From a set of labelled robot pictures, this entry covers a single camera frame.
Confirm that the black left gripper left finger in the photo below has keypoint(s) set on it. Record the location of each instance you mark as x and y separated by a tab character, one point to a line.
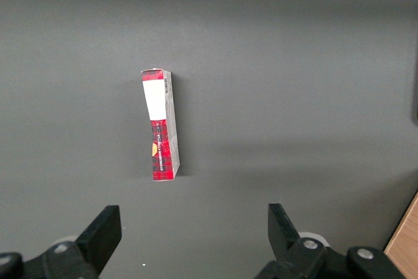
94	243

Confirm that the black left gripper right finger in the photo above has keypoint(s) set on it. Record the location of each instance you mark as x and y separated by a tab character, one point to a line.
284	239

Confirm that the wooden two-drawer cabinet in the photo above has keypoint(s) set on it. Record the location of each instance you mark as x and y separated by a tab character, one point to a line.
406	246

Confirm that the red plaid cardboard box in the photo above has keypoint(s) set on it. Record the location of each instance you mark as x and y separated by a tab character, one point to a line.
156	102

